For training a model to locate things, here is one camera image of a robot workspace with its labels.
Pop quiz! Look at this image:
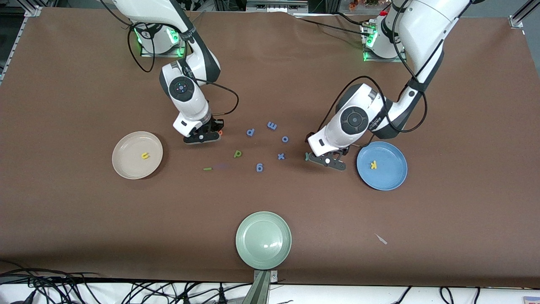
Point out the blue plate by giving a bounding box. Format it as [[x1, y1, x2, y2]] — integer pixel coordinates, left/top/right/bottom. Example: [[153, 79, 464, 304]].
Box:
[[356, 141, 408, 191]]

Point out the beige brown plate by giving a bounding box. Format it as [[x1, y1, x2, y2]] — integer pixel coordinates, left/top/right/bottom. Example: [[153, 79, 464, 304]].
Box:
[[112, 131, 164, 180]]

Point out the green plate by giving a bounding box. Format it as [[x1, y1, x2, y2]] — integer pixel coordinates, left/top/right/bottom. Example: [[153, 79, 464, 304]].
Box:
[[235, 211, 292, 270]]

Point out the grey metal box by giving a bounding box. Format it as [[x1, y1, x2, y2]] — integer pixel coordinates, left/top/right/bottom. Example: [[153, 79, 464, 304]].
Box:
[[246, 0, 309, 13]]

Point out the brown table cover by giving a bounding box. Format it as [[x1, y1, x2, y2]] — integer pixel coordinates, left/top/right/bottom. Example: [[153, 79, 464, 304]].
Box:
[[0, 6, 540, 288]]

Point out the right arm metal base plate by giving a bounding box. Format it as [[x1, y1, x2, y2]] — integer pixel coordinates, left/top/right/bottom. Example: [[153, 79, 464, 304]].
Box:
[[140, 17, 188, 57]]

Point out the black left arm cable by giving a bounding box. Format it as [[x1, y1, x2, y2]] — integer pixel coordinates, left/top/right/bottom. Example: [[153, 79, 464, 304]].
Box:
[[316, 0, 427, 133]]

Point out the black base cable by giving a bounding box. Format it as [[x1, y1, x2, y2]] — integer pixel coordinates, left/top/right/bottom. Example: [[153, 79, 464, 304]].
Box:
[[291, 15, 372, 38]]

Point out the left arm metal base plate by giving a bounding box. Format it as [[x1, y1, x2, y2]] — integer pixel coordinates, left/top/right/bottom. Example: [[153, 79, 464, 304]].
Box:
[[363, 21, 408, 63]]

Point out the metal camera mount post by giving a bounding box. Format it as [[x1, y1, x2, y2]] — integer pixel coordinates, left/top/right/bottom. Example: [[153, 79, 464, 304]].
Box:
[[243, 269, 279, 304]]

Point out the aluminium frame rail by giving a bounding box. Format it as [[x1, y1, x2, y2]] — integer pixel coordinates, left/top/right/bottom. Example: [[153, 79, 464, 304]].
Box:
[[0, 6, 43, 85], [509, 0, 540, 29]]

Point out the black cable bundle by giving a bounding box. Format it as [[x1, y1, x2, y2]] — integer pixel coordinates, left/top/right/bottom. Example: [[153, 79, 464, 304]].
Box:
[[0, 261, 237, 304]]

